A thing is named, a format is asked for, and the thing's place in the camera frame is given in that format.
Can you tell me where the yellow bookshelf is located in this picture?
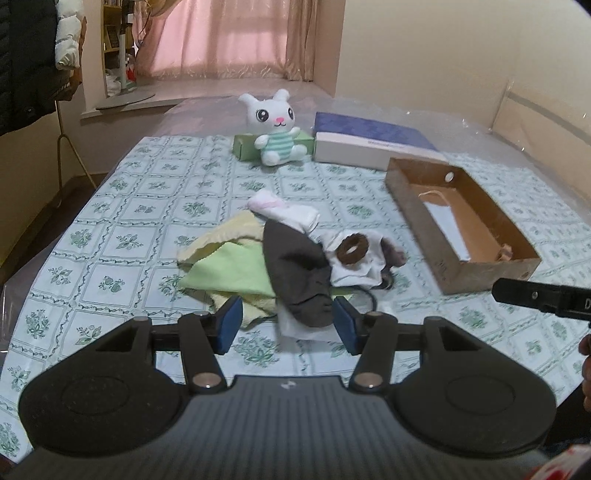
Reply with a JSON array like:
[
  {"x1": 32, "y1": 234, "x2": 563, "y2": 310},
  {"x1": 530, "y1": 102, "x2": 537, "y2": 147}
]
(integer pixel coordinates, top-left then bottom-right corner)
[{"x1": 102, "y1": 0, "x2": 139, "y2": 97}]

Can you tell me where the brown furry fabric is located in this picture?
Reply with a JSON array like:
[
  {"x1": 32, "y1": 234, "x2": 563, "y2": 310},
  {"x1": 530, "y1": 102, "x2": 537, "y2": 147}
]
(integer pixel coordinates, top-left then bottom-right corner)
[{"x1": 378, "y1": 237, "x2": 407, "y2": 290}]

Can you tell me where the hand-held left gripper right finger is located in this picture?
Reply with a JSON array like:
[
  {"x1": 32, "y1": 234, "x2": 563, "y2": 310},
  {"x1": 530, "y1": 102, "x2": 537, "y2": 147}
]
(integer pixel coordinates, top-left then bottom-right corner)
[{"x1": 332, "y1": 295, "x2": 481, "y2": 395}]

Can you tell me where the white paper bag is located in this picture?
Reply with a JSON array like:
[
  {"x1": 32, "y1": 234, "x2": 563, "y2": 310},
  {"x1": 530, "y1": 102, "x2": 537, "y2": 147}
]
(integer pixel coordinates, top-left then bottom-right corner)
[{"x1": 418, "y1": 189, "x2": 472, "y2": 263}]

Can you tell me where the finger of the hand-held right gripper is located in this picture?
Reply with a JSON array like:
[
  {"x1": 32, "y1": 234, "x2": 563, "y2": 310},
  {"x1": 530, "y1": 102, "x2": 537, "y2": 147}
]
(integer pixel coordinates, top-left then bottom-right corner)
[{"x1": 492, "y1": 277, "x2": 591, "y2": 320}]

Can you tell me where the black jacket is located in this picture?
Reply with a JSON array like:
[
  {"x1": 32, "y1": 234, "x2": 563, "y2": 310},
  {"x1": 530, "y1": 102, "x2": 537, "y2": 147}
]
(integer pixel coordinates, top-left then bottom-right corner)
[{"x1": 0, "y1": 0, "x2": 63, "y2": 137}]

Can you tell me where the pale yellow cloth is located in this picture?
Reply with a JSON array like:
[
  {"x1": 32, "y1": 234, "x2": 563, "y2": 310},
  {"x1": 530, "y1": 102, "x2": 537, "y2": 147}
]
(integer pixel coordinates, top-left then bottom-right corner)
[{"x1": 177, "y1": 210, "x2": 278, "y2": 329}]

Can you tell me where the light green cloth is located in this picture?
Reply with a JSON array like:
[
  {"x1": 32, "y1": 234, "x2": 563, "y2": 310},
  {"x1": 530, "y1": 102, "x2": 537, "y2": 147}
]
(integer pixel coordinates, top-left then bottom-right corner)
[{"x1": 178, "y1": 240, "x2": 278, "y2": 298}]

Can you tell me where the metal coat rack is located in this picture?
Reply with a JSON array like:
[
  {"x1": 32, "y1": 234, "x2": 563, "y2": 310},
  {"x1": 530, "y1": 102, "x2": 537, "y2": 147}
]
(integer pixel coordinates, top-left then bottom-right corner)
[{"x1": 54, "y1": 98, "x2": 99, "y2": 191}]

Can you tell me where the white plush bunny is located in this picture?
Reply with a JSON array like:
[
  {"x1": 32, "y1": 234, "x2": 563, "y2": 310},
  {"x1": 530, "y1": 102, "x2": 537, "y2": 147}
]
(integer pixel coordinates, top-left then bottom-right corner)
[{"x1": 238, "y1": 89, "x2": 309, "y2": 167}]

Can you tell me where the clear plastic sheet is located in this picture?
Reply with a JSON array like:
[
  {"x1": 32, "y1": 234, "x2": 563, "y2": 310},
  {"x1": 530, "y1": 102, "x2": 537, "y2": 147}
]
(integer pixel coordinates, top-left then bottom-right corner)
[{"x1": 0, "y1": 95, "x2": 591, "y2": 324}]

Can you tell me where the blue and white flat box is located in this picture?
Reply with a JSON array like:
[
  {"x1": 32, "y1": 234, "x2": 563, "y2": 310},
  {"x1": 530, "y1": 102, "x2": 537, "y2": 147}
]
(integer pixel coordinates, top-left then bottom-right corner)
[{"x1": 314, "y1": 112, "x2": 448, "y2": 171}]

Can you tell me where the red and white printed cloth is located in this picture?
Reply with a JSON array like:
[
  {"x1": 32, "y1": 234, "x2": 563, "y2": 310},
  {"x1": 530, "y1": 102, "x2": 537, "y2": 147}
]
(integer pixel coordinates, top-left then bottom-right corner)
[{"x1": 526, "y1": 443, "x2": 591, "y2": 480}]

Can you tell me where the small green box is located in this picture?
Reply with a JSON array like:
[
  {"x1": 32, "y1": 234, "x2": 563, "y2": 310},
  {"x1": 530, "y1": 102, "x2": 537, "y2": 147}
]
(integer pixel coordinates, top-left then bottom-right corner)
[{"x1": 232, "y1": 129, "x2": 315, "y2": 162}]

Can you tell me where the pink curtain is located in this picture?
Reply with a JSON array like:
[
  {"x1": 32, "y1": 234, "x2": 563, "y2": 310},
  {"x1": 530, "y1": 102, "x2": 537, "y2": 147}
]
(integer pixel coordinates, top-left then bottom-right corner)
[{"x1": 131, "y1": 0, "x2": 347, "y2": 84}]

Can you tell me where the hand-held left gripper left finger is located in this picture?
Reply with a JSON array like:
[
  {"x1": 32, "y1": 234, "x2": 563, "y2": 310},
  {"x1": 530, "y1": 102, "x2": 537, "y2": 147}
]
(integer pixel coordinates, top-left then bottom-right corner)
[{"x1": 95, "y1": 295, "x2": 244, "y2": 395}]

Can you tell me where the green floral tablecloth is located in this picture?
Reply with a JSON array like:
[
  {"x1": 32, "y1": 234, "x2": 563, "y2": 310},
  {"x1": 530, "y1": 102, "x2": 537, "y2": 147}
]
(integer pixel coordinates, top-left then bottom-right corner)
[{"x1": 0, "y1": 134, "x2": 591, "y2": 462}]

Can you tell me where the wooden bed headboard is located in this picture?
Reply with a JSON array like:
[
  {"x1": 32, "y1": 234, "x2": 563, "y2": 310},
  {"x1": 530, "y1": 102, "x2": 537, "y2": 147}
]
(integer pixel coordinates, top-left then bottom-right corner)
[{"x1": 492, "y1": 85, "x2": 591, "y2": 217}]

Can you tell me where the brown ring scrunchie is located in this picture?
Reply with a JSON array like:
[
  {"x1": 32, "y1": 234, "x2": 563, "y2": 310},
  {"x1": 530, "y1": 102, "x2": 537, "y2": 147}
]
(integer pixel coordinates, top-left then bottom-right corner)
[{"x1": 336, "y1": 234, "x2": 369, "y2": 266}]

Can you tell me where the brown cardboard box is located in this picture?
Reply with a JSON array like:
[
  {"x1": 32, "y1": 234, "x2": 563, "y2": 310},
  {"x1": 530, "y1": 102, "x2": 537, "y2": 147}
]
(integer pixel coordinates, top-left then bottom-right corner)
[{"x1": 385, "y1": 157, "x2": 542, "y2": 295}]

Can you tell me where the white puffer jacket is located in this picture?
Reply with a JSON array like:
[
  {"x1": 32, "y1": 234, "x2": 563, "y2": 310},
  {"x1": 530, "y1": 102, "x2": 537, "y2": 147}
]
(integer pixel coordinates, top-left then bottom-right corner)
[{"x1": 54, "y1": 0, "x2": 87, "y2": 71}]

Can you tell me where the black cord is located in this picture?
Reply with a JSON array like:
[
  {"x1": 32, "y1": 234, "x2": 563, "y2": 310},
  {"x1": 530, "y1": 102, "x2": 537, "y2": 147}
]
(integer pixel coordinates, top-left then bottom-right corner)
[{"x1": 348, "y1": 277, "x2": 378, "y2": 315}]

